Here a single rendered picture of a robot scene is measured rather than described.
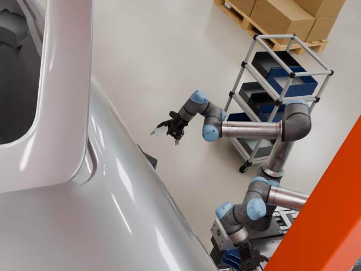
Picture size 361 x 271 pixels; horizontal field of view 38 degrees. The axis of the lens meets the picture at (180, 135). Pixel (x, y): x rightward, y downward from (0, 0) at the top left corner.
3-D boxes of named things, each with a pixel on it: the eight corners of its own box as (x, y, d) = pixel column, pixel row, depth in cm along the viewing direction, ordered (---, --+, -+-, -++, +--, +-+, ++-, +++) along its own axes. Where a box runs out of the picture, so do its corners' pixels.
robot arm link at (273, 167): (253, 194, 269) (290, 110, 235) (253, 175, 280) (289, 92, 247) (275, 200, 269) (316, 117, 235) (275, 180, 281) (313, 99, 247)
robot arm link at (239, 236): (244, 228, 204) (225, 237, 205) (249, 239, 204) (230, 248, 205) (244, 222, 211) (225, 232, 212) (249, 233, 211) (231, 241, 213)
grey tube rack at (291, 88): (209, 133, 451) (251, 33, 390) (248, 128, 472) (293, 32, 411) (242, 178, 419) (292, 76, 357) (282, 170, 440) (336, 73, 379)
